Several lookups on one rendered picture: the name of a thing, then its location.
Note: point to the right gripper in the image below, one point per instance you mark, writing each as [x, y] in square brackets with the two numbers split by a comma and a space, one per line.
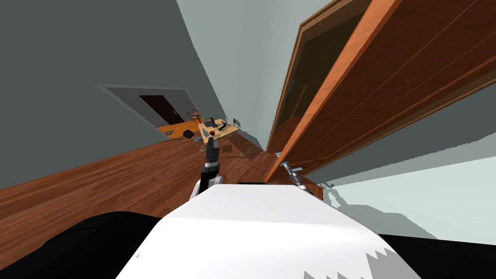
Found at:
[294, 175]

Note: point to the black office chair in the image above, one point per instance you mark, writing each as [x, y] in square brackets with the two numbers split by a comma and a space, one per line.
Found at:
[188, 134]

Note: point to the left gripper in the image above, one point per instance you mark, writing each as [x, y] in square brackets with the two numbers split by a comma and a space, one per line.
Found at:
[212, 155]

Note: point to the light wooden desk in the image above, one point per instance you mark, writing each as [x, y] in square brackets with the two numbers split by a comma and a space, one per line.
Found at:
[221, 131]

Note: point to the small wooden chair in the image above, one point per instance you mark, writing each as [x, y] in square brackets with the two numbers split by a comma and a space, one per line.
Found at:
[195, 115]

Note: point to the dark brown door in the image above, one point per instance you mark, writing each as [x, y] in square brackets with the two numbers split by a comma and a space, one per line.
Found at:
[162, 109]

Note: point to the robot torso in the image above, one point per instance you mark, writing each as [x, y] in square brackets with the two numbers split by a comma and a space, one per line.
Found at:
[255, 232]

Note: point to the brown wooden door leaf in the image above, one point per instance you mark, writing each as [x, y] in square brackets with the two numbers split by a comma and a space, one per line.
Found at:
[387, 85]

